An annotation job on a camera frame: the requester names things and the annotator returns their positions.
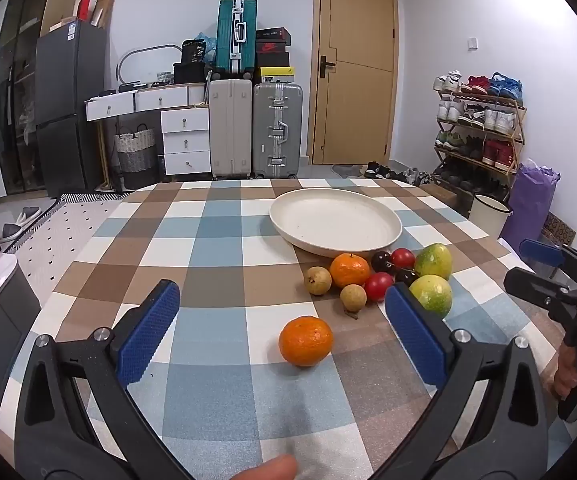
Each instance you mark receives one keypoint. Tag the white dotted floor rug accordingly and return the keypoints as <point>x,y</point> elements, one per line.
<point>58,240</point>

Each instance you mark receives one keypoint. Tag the red cherry tomato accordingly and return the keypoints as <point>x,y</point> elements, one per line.
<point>402,258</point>
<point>379,286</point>

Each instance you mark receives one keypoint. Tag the grey door mat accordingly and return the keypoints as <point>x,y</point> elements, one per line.
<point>348,171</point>

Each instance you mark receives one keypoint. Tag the white bucket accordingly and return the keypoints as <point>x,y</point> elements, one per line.
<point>488,215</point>

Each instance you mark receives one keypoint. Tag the wooden door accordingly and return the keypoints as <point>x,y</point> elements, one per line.
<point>356,60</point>

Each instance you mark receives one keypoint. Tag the glass door wardrobe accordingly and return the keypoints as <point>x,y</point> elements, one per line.
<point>18,85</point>

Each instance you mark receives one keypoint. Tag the person's left hand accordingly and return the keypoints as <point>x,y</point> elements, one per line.
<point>268,469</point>

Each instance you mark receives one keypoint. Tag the grey suitcase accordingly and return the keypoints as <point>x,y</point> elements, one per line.
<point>277,130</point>

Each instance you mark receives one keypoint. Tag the dark plum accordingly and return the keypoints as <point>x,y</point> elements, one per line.
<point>381,261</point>

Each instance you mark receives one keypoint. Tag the cream round plate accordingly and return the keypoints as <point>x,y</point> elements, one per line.
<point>333,220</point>

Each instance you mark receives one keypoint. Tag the blue plastic bag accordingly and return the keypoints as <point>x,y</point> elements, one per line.
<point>210,45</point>

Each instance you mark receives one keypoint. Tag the white desk with drawers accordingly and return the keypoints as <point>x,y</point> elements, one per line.
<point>133,101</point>

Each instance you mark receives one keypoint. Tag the brown patterned box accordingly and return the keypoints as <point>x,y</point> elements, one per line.
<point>558,230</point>

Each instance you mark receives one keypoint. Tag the small cardboard box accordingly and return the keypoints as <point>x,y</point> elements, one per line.
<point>441,196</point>

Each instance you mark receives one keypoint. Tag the collection of assorted shoes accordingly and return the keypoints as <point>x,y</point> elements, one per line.
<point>493,120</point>

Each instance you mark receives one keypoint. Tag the wooden shoe rack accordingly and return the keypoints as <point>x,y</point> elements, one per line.
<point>515,135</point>

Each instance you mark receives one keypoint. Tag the beige suitcase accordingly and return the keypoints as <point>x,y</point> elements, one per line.
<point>231,127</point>

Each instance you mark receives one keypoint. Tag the brown cardboard box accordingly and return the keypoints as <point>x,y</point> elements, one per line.
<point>103,10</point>

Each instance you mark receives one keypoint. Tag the brown longan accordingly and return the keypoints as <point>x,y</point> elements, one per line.
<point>317,280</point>
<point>353,297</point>

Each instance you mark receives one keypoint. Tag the purple bag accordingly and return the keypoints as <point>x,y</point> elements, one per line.
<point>530,210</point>

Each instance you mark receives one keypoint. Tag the grey curved metal frame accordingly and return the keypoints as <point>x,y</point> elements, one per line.
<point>141,51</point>

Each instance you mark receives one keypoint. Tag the black storage box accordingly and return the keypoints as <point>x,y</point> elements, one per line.
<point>188,73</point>

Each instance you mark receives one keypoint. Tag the person's right hand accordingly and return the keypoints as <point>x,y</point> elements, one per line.
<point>567,370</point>

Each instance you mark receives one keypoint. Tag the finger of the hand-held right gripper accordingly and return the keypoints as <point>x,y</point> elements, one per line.
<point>530,282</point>
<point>540,251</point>

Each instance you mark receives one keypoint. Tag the teal suitcase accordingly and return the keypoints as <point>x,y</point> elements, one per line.
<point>236,35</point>

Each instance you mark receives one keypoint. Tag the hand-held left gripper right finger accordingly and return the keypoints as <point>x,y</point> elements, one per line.
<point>413,330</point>

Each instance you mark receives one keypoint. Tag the black bag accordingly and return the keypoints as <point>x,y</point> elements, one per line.
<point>193,51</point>

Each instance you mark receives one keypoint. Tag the scattered sneakers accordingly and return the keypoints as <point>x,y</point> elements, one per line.
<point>378,170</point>

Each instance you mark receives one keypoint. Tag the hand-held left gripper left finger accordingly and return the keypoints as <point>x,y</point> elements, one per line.
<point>151,330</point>

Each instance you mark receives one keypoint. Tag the striped small basket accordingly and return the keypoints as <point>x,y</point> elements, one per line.
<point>165,78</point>

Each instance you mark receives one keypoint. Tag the grey slipper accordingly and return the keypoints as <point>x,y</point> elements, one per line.
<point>10,231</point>
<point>27,215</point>

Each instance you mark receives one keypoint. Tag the checked tablecloth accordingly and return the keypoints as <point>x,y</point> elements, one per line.
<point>218,270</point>

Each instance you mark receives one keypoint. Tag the red slim box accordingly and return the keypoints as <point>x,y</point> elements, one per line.
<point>84,7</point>

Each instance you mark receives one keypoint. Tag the plain black shoe box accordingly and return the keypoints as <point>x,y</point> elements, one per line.
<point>272,60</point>

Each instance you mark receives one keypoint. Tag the orange tangerine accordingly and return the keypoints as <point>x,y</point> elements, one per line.
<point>306,341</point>
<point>350,270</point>

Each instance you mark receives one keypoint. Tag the dark cherry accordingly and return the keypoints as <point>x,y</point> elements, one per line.
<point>407,277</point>

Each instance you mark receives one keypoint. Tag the white drawer cabinet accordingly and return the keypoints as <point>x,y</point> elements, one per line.
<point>186,140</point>

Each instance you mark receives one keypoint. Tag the woven laundry basket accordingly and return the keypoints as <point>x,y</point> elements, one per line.
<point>135,157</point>

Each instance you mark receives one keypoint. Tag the dark grey fridge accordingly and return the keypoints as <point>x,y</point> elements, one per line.
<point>68,110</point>

